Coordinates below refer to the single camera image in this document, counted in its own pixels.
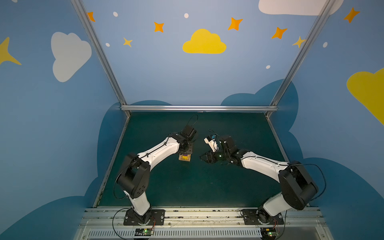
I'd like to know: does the light wood block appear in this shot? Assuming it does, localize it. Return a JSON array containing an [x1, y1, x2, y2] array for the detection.
[[178, 154, 191, 162]]

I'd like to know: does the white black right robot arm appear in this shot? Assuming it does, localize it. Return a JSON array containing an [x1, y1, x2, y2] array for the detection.
[[204, 135, 319, 225]]

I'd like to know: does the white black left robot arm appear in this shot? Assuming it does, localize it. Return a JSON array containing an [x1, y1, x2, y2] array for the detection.
[[115, 125, 197, 225]]

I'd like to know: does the right green circuit board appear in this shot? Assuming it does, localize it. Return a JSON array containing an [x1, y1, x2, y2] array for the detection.
[[260, 228, 278, 240]]

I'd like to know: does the green circuit board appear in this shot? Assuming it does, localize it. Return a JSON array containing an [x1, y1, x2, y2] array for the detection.
[[260, 228, 278, 240], [135, 229, 154, 237]]

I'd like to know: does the left green circuit board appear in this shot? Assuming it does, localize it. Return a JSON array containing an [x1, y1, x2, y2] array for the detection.
[[135, 229, 154, 237]]

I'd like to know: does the aluminium back frame rail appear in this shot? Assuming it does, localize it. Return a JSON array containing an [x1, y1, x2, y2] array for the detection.
[[120, 105, 278, 112]]

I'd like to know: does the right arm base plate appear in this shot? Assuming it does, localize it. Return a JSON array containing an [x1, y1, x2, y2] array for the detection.
[[241, 209, 284, 225]]

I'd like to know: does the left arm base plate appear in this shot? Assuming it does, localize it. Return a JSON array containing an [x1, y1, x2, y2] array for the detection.
[[123, 209, 165, 226]]

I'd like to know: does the aluminium right corner post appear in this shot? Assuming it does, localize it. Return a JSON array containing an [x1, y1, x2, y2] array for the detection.
[[270, 0, 336, 110]]

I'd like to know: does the aluminium corner post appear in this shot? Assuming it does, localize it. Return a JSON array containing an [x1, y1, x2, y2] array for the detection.
[[270, 0, 336, 110], [71, 0, 127, 106]]

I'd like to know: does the aluminium front rail base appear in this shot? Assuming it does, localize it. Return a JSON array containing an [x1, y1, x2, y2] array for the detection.
[[74, 207, 334, 240]]

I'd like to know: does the aluminium left corner post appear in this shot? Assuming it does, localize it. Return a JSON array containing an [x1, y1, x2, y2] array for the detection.
[[71, 0, 127, 106]]

